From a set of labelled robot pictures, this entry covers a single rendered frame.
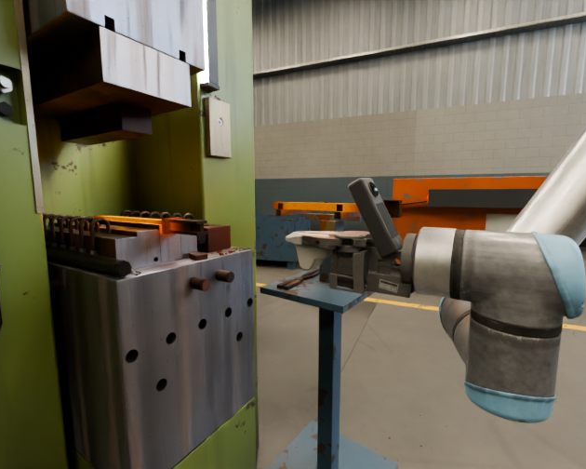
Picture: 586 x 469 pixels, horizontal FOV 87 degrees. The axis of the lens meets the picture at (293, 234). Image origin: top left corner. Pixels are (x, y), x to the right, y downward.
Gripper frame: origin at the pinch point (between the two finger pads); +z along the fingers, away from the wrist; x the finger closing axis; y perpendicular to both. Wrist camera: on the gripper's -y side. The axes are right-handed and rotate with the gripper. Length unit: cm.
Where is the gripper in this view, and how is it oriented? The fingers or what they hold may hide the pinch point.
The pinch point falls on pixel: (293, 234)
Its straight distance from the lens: 53.1
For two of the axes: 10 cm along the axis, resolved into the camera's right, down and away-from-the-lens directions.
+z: -8.5, -0.7, 5.2
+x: 5.3, -1.1, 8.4
